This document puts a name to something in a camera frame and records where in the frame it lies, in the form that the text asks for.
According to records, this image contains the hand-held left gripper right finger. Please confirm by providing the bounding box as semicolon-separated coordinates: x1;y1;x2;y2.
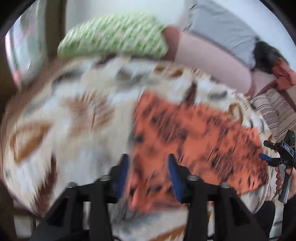
167;153;267;241

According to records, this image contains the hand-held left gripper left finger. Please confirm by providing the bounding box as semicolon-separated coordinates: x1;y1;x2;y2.
30;153;130;241

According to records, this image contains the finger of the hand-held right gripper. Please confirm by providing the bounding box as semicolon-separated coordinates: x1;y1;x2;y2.
263;140;282;151
258;152;281;167

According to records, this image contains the orange floral blouse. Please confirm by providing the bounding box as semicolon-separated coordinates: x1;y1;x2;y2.
128;91;270;214

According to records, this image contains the person's right hand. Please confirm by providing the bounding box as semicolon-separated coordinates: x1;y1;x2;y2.
275;167;296;198

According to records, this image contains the striped beige cushion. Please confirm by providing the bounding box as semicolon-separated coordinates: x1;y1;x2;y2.
250;88;296;144

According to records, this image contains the leaf print blanket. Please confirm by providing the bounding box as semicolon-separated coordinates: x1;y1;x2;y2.
0;55;278;241

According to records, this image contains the plain orange cloth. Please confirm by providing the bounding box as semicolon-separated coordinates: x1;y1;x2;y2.
271;58;296;92

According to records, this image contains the dark furry cloth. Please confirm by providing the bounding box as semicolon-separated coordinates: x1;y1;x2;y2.
253;41;290;75

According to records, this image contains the pink bolster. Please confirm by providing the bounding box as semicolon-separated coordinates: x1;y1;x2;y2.
162;25;255;96

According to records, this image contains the grey pillow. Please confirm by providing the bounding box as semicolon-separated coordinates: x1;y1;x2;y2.
182;0;260;70

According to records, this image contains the green checked pillow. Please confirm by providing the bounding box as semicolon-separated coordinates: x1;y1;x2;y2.
57;12;168;59

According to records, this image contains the stained glass window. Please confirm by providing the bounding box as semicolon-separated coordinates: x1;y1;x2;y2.
5;5;48;87

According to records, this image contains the brown wooden rail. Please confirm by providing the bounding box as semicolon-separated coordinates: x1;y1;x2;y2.
255;79;296;99

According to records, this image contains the wooden window frame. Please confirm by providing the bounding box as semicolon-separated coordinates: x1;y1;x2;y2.
43;0;68;61

